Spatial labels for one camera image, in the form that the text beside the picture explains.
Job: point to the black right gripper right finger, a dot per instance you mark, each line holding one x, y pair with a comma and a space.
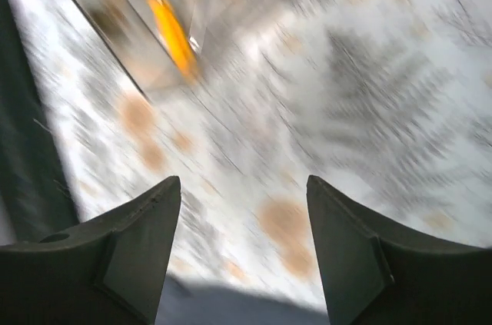
375, 270

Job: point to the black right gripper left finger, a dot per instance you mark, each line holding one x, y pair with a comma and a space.
108, 270

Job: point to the orange handled screwdriver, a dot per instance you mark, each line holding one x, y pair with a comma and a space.
175, 38

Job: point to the clear plastic drawer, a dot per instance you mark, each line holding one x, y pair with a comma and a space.
163, 44

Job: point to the floral patterned table mat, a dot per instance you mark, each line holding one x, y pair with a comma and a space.
388, 100

